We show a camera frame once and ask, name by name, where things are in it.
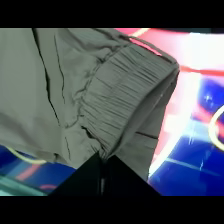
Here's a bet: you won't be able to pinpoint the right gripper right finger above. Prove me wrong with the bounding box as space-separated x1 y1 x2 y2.
102 153 162 197

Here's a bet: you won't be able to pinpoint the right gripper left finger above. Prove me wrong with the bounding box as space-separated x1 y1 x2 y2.
49 151 105 197

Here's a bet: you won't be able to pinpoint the grey pants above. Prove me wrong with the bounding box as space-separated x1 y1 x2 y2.
0 27 181 183

